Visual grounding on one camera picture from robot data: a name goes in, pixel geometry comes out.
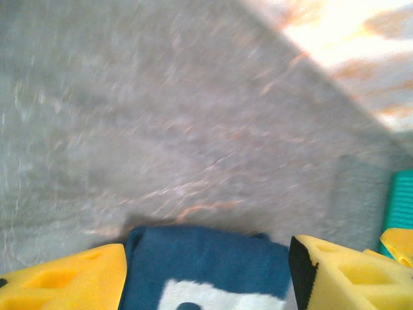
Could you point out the teal plastic basket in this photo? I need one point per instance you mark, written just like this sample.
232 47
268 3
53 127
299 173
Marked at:
400 200

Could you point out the dark blue t-shirt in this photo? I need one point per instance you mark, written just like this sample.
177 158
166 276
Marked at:
209 258

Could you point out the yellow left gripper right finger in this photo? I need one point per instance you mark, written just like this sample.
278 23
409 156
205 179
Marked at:
355 284

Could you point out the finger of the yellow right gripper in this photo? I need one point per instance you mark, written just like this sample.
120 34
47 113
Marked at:
401 242

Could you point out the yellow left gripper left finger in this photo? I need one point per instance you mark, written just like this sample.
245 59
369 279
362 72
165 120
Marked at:
64 281

